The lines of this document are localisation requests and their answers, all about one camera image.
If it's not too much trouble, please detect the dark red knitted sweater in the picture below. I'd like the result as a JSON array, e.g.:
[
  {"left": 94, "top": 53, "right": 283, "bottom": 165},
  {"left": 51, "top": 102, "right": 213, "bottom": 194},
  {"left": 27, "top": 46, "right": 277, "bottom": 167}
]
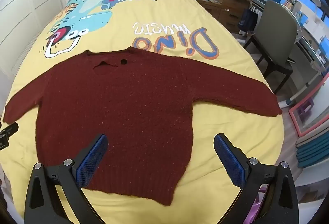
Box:
[{"left": 2, "top": 46, "right": 283, "bottom": 206}]

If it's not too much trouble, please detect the white desk lamp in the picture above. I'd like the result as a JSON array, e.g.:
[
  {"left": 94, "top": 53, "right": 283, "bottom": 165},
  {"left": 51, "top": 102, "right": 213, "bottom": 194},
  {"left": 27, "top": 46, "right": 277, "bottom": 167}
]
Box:
[{"left": 309, "top": 0, "right": 322, "bottom": 19}]

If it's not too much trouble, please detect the white wardrobe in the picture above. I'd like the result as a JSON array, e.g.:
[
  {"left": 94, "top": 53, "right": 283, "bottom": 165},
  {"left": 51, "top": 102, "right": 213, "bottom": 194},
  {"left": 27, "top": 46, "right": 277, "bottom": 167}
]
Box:
[{"left": 0, "top": 0, "right": 69, "bottom": 80}]

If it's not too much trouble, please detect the white study desk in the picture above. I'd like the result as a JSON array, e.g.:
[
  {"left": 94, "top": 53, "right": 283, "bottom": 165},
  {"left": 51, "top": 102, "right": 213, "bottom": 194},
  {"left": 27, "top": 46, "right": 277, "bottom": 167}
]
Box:
[{"left": 244, "top": 0, "right": 329, "bottom": 107}]

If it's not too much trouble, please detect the wooden drawer cabinet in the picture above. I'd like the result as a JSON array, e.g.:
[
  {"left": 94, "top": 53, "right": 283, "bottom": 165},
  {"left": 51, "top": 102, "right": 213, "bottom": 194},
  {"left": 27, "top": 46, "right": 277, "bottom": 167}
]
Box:
[{"left": 197, "top": 0, "right": 255, "bottom": 34}]

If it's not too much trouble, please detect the pink framed board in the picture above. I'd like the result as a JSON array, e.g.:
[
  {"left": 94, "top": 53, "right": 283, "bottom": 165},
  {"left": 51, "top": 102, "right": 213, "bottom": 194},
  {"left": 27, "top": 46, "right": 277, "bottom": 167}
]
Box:
[{"left": 288, "top": 82, "right": 329, "bottom": 138}]

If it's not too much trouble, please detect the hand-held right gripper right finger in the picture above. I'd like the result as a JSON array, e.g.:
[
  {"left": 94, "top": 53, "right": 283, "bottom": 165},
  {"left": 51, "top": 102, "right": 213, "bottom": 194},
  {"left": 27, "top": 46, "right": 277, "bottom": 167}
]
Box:
[{"left": 213, "top": 133, "right": 300, "bottom": 224}]

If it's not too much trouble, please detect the grey chair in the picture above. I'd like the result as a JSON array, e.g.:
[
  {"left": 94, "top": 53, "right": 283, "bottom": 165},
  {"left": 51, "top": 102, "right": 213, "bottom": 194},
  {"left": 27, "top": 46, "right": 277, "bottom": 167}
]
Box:
[{"left": 243, "top": 0, "right": 299, "bottom": 93}]

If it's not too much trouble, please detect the purple plastic item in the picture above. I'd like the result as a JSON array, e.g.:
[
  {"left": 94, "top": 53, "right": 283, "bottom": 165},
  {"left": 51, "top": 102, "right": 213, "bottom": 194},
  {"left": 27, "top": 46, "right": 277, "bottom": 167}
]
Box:
[{"left": 245, "top": 184, "right": 269, "bottom": 224}]

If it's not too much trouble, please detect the yellow printed blanket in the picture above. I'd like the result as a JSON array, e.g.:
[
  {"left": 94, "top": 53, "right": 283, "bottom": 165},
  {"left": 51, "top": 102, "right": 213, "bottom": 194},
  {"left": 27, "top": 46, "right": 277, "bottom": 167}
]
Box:
[{"left": 0, "top": 0, "right": 284, "bottom": 224}]

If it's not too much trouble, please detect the stack of teal mats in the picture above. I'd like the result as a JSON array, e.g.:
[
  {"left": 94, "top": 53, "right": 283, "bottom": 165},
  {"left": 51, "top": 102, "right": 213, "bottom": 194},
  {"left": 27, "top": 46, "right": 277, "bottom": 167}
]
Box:
[{"left": 295, "top": 126, "right": 329, "bottom": 169}]

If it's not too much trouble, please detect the navy tote bag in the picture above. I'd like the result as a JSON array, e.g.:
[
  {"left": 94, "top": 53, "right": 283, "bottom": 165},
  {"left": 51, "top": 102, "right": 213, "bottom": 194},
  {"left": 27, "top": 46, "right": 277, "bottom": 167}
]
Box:
[{"left": 238, "top": 7, "right": 259, "bottom": 35}]

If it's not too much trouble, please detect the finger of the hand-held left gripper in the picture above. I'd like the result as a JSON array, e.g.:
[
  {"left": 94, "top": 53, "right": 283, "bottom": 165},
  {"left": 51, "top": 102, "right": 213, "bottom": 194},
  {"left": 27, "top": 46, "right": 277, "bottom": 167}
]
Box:
[{"left": 0, "top": 122, "right": 19, "bottom": 150}]

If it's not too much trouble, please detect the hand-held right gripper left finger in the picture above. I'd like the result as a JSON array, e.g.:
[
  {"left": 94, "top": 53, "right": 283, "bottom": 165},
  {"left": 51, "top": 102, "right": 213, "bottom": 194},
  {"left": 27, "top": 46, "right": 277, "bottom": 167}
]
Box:
[{"left": 24, "top": 133, "right": 109, "bottom": 224}]

